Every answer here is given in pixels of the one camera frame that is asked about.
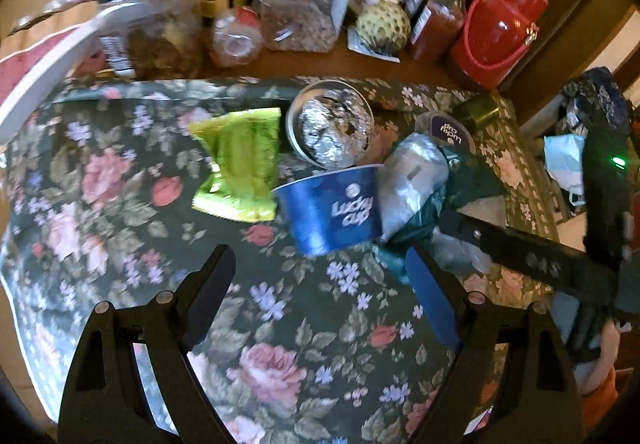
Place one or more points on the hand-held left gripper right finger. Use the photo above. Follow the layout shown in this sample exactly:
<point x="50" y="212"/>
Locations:
<point x="435" y="294"/>

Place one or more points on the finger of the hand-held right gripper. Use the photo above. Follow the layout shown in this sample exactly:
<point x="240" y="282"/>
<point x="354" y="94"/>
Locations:
<point x="525" y="254"/>

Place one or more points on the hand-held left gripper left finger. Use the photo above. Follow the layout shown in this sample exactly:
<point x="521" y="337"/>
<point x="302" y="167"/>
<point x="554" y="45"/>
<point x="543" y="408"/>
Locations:
<point x="212" y="294"/>

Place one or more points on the silver teal snack bag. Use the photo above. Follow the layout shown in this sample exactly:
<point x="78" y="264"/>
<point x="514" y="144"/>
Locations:
<point x="410" y="184"/>

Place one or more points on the blue paper cup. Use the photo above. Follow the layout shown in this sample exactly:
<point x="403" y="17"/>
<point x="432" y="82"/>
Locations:
<point x="320" y="214"/>

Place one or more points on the green snack wrapper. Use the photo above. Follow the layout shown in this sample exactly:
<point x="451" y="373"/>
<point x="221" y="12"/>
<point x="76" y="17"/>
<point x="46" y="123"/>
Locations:
<point x="240" y="159"/>

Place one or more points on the dark blue cup lid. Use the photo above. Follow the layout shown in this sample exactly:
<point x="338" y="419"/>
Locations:
<point x="445" y="129"/>

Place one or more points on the foil ball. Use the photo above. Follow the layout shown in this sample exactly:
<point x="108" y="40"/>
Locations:
<point x="332" y="129"/>

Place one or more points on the person's right forearm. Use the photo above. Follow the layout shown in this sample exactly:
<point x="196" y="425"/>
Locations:
<point x="607" y="349"/>

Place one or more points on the blue face mask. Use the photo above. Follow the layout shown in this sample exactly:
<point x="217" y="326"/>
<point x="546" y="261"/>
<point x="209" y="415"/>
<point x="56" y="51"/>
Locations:
<point x="562" y="157"/>

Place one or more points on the pile of dark clothes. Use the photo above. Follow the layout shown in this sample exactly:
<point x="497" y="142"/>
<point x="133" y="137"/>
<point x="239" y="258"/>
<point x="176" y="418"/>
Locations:
<point x="597" y="94"/>

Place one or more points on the floral tablecloth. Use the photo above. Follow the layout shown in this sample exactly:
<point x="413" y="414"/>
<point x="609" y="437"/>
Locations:
<point x="125" y="204"/>

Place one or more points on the red thermos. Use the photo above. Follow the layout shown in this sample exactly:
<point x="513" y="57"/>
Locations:
<point x="500" y="29"/>

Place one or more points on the round metal bowl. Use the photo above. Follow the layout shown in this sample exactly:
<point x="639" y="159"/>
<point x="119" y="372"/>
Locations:
<point x="320" y="87"/>

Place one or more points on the red sauce bottle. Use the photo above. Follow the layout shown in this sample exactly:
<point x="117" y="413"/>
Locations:
<point x="440" y="19"/>

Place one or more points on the white sachet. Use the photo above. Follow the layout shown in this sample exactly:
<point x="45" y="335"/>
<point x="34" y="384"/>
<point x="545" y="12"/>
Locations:
<point x="357" y="48"/>

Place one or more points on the small clear plastic bottle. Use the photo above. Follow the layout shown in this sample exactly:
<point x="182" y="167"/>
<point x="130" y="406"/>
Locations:
<point x="235" y="37"/>

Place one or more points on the black-lidded plastic jar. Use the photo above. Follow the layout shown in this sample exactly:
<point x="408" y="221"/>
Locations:
<point x="155" y="34"/>

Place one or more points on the green custard apple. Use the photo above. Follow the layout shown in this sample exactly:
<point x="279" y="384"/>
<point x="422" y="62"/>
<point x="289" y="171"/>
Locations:
<point x="382" y="27"/>

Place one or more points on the white tray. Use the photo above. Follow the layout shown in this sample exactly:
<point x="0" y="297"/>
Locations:
<point x="45" y="74"/>

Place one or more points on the pink striped cloth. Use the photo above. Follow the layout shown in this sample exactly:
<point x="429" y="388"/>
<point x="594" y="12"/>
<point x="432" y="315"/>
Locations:
<point x="20" y="69"/>

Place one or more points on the brown wooden door frame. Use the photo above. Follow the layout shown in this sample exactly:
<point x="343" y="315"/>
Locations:
<point x="575" y="59"/>

